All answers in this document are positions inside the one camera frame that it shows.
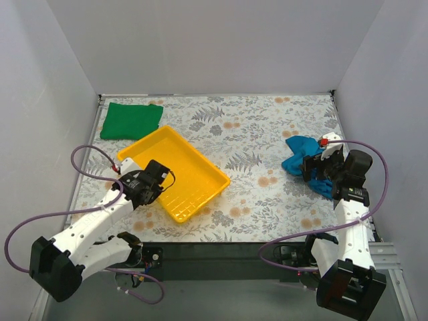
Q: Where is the yellow plastic tray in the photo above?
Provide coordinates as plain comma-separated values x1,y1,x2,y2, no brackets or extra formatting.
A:
117,126,230,223

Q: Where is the blue t shirt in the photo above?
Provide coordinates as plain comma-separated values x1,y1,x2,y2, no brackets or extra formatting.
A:
282,136,332,200

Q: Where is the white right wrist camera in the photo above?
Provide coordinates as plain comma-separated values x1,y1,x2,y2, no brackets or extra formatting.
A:
318,132,344,161

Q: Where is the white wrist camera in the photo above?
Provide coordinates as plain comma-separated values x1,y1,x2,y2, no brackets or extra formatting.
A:
318,132,344,161
112,157,140,175

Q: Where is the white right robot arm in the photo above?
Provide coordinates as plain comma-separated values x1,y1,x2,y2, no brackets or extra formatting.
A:
301,138,387,320

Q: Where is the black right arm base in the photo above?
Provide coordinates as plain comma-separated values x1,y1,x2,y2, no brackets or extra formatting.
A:
273,233,338,290

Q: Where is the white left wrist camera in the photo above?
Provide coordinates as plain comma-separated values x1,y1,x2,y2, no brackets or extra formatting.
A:
112,157,140,175

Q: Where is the green folded t shirt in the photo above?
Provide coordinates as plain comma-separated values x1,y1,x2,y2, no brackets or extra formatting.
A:
100,102,163,140

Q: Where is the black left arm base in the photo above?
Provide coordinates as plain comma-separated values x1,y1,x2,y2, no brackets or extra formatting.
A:
117,232,163,269

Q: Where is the floral patterned table mat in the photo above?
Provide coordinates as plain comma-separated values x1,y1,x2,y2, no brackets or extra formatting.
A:
72,95,341,242

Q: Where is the aluminium frame rail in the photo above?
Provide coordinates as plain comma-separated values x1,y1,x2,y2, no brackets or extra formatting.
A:
369,242,402,270

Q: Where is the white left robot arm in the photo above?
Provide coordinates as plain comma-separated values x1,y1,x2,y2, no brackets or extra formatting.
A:
29,158,172,302

